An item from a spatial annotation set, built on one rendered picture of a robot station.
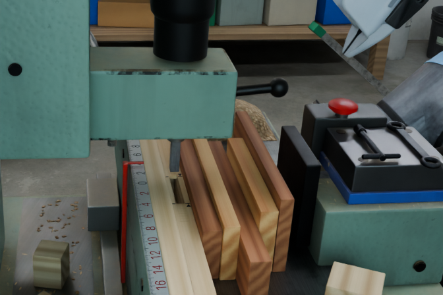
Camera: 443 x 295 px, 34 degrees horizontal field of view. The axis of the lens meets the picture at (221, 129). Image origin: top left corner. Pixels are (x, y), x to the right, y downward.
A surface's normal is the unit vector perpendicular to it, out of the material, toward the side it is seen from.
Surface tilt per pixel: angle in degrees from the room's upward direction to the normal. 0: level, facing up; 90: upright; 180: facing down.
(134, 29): 0
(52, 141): 90
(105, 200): 0
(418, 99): 54
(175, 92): 90
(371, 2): 92
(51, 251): 0
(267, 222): 90
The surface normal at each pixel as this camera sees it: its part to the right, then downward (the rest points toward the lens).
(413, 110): -0.36, -0.22
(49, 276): -0.10, 0.41
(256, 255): 0.07, -0.91
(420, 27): 0.25, 0.42
